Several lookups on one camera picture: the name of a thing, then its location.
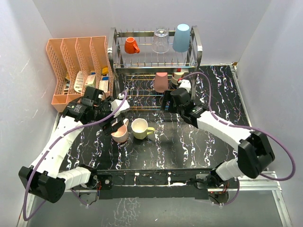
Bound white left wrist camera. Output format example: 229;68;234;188
111;93;130;118

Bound dusty pink tumbler cup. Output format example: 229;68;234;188
154;72;168;93

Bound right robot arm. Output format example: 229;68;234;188
161;88;275;188

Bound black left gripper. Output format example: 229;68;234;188
93;96;124;135

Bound cream steel tumbler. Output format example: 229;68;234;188
171;72;184;85

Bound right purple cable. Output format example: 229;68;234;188
181;72;296;182

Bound orange mug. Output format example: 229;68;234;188
125;37;140;54

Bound metal dish rack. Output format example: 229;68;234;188
107;26;203;111

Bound peach plastic desk organizer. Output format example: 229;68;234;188
46;36;114;113

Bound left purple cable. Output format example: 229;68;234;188
22;90;129;222

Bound clear glass cup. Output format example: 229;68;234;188
152;27;169;53

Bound purple cable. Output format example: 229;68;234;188
22;90;129;222
181;72;296;182

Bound light pink mug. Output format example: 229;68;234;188
111;118;129;143

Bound yellow small box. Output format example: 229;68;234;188
102;67;109;75

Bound white pink medicine box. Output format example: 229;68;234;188
98;80;109;93

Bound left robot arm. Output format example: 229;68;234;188
18;91;130;203

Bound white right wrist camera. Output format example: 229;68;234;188
178;79;191;93

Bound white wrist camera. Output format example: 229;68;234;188
178;79;191;93
111;93;130;118

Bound light blue plastic cup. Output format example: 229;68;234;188
173;24;190;52

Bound yellow-green mug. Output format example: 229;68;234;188
131;118;155;140

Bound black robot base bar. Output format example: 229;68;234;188
71;169;240;201

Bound green white medicine box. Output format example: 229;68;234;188
85;74;97;88

